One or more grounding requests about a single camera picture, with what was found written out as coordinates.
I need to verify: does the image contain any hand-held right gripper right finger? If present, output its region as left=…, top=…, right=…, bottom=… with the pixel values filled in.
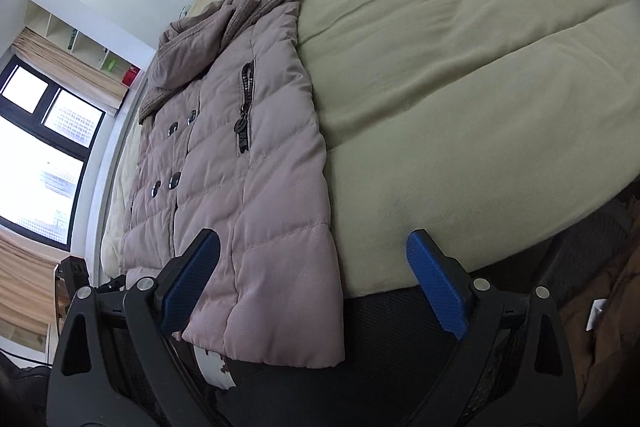
left=406, top=229, right=578, bottom=427

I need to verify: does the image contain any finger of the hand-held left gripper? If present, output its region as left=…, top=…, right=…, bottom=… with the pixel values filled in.
left=92, top=274, right=128, bottom=304

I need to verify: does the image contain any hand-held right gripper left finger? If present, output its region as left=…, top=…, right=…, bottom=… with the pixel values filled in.
left=47, top=228, right=222, bottom=427

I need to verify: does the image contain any mauve hooded puffer jacket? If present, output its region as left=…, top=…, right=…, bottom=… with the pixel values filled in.
left=120, top=0, right=347, bottom=369

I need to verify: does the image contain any beige curtain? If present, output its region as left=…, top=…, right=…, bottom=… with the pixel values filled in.
left=0, top=229, right=62, bottom=348
left=10, top=29, right=128, bottom=114

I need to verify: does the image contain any white spotted cloth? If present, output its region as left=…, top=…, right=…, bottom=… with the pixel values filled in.
left=194, top=341, right=237, bottom=389

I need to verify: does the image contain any black framed window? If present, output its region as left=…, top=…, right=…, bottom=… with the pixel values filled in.
left=0, top=57, right=106, bottom=250

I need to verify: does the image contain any black mesh chair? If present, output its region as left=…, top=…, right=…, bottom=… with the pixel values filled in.
left=345, top=196, right=635, bottom=427

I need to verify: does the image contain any brown cloth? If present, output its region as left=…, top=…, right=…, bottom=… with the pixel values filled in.
left=557, top=252, right=640, bottom=413

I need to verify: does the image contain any bed with beige sheet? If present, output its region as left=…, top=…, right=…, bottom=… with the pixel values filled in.
left=100, top=0, right=636, bottom=303

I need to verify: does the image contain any white wall shelf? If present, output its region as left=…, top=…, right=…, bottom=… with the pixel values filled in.
left=24, top=0, right=148, bottom=90

